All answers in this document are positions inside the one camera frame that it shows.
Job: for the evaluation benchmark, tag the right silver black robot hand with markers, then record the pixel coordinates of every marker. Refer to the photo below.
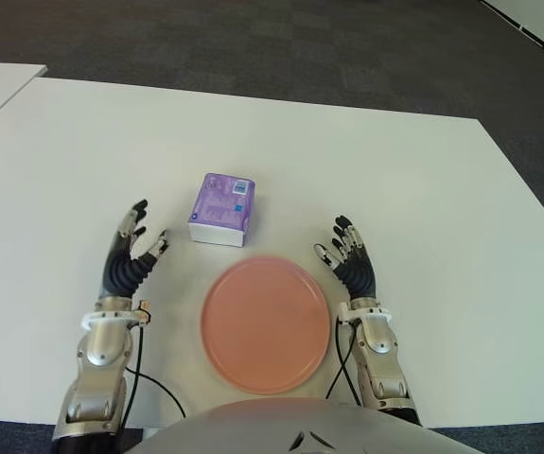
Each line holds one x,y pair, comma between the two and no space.
359,276

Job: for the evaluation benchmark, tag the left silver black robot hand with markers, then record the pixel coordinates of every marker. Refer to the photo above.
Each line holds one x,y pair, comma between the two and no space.
120,274

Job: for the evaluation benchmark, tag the purple tissue paper pack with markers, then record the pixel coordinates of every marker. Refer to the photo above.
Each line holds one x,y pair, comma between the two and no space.
222,208

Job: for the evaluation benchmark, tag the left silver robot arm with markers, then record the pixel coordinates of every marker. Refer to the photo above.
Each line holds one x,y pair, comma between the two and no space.
101,350

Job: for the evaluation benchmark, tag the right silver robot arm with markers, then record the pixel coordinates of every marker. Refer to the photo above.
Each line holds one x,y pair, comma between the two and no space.
380,350

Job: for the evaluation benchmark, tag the pink round plate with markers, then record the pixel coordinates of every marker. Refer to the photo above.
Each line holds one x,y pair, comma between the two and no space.
264,326

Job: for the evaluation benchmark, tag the silver robot torso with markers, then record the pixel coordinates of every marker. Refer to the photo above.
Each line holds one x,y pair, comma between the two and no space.
262,425

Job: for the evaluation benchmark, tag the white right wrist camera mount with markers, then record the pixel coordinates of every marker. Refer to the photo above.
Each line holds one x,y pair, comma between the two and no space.
366,312

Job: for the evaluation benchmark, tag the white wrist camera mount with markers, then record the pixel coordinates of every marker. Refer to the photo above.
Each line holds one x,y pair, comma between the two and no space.
110,316
366,312

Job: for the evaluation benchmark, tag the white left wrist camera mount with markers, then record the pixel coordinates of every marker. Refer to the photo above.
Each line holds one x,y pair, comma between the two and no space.
110,316

